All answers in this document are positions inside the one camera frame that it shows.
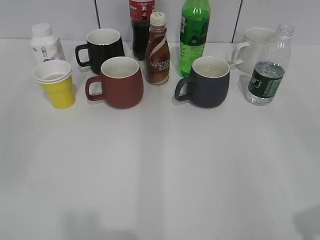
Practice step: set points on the green soda bottle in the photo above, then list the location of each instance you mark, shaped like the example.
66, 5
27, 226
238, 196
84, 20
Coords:
195, 18

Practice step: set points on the cola bottle red label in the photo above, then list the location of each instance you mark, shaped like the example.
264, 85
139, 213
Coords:
140, 13

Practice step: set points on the yellow paper cup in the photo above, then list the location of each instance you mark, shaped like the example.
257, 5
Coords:
55, 78

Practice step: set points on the brown Nescafe coffee bottle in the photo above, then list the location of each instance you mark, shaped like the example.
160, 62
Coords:
157, 56

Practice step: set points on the black ceramic mug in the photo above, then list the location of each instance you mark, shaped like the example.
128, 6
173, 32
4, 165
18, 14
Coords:
101, 44

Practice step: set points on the white yogurt drink bottle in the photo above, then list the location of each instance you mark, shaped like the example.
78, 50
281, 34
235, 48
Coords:
45, 45

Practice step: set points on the white ceramic mug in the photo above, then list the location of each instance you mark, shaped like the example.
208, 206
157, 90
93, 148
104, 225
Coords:
246, 53

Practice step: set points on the clear water bottle green label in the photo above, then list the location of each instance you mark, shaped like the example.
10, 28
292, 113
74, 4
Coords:
270, 67

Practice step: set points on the dark grey ceramic mug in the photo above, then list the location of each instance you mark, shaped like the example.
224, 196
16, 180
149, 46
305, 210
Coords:
207, 84

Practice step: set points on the red ceramic mug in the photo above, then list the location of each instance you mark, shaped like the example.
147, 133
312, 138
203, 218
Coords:
121, 81

